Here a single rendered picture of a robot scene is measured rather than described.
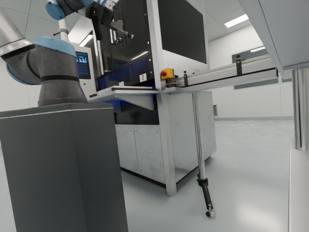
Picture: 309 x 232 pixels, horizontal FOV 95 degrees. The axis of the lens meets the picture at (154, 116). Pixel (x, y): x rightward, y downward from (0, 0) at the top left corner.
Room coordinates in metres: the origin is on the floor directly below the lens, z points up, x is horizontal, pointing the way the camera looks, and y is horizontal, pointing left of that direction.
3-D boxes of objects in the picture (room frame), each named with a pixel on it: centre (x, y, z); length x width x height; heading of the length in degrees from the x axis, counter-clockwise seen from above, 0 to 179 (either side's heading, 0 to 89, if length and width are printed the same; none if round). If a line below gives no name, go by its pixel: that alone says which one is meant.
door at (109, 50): (1.64, 0.44, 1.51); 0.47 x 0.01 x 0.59; 46
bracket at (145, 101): (1.08, 0.12, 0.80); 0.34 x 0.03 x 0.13; 136
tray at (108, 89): (1.11, 0.21, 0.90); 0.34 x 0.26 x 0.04; 135
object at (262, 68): (1.01, -0.44, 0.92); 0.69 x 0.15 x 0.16; 46
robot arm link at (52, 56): (0.52, 0.32, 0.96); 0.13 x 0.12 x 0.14; 68
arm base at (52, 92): (0.52, 0.32, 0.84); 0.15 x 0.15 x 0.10
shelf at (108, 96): (1.27, 0.30, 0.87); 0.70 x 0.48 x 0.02; 46
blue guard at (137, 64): (1.85, 0.66, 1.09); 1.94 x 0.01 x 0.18; 46
